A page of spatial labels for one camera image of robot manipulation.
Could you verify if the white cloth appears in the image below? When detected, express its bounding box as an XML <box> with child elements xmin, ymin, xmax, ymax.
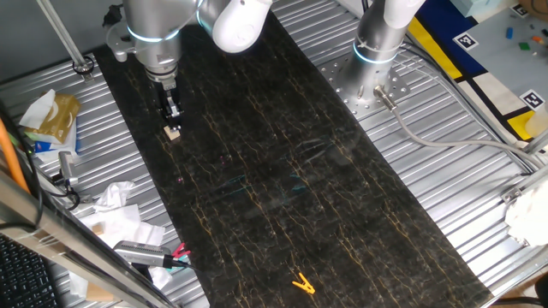
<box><xmin>503</xmin><ymin>178</ymin><xmax>548</xmax><ymax>248</ymax></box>

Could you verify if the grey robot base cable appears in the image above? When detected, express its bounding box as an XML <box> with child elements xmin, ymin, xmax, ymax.
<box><xmin>372</xmin><ymin>84</ymin><xmax>547</xmax><ymax>170</ymax></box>

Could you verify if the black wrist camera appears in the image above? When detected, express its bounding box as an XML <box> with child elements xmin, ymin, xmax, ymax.
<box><xmin>102</xmin><ymin>3</ymin><xmax>125</xmax><ymax>27</ymax></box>

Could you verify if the black gold-veined marble mat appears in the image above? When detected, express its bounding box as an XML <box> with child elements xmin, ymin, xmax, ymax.
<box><xmin>92</xmin><ymin>0</ymin><xmax>496</xmax><ymax>308</ymax></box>

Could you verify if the white tissue in box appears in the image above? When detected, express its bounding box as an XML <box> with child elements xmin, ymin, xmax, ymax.
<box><xmin>19</xmin><ymin>88</ymin><xmax>57</xmax><ymax>130</ymax></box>

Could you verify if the crumpled white tissue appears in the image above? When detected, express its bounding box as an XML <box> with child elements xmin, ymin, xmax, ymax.
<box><xmin>92</xmin><ymin>181</ymin><xmax>136</xmax><ymax>214</ymax></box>

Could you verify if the black keyboard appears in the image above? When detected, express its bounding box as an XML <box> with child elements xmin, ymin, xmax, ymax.
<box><xmin>0</xmin><ymin>234</ymin><xmax>60</xmax><ymax>308</ymax></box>

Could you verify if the orange tube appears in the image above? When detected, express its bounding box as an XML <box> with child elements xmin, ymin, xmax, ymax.
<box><xmin>0</xmin><ymin>117</ymin><xmax>31</xmax><ymax>194</ymax></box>

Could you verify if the metal pole with foot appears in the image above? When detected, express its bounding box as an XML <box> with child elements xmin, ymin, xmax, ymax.
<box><xmin>36</xmin><ymin>0</ymin><xmax>96</xmax><ymax>83</ymax></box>

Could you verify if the grey board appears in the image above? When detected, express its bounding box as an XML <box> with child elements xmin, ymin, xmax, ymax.
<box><xmin>460</xmin><ymin>3</ymin><xmax>548</xmax><ymax>116</ymax></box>

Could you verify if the orange clothespin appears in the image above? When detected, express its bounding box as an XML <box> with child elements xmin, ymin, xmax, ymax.
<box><xmin>291</xmin><ymin>272</ymin><xmax>317</xmax><ymax>295</ymax></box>

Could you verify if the red clothespin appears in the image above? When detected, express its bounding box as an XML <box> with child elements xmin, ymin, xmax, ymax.
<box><xmin>170</xmin><ymin>242</ymin><xmax>193</xmax><ymax>260</ymax></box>

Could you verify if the teal clothespin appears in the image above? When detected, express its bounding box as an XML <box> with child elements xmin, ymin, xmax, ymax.
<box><xmin>166</xmin><ymin>254</ymin><xmax>192</xmax><ymax>273</ymax></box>

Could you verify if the light blue box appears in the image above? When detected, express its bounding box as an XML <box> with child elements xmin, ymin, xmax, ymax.
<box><xmin>449</xmin><ymin>0</ymin><xmax>520</xmax><ymax>18</ymax></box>

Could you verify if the golden yellow tissue box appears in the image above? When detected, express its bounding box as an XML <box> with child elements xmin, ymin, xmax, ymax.
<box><xmin>36</xmin><ymin>92</ymin><xmax>82</xmax><ymax>145</ymax></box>

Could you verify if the blue yellow white patterned mat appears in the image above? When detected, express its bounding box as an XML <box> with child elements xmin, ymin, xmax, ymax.
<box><xmin>404</xmin><ymin>0</ymin><xmax>548</xmax><ymax>143</ymax></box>

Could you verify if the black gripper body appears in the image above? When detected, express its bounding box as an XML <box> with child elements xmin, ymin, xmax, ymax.
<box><xmin>154</xmin><ymin>84</ymin><xmax>179</xmax><ymax>110</ymax></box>

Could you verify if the ribbed silver camera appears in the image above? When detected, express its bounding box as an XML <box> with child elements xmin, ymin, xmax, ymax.
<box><xmin>112</xmin><ymin>239</ymin><xmax>173</xmax><ymax>270</ymax></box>

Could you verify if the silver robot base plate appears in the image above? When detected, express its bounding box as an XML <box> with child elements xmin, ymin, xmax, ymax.
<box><xmin>319</xmin><ymin>55</ymin><xmax>412</xmax><ymax>121</ymax></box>

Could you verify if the aluminium profile with bracket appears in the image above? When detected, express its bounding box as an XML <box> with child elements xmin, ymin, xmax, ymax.
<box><xmin>499</xmin><ymin>164</ymin><xmax>548</xmax><ymax>205</ymax></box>

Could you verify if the crumpled white paper pile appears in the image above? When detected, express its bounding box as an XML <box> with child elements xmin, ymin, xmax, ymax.
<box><xmin>0</xmin><ymin>169</ymin><xmax>179</xmax><ymax>308</ymax></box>

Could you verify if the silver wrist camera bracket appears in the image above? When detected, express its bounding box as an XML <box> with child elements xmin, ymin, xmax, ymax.
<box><xmin>105</xmin><ymin>21</ymin><xmax>138</xmax><ymax>63</ymax></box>

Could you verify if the blue white tissue pack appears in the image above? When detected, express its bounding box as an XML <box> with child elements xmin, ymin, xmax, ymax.
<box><xmin>25</xmin><ymin>119</ymin><xmax>81</xmax><ymax>164</ymax></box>

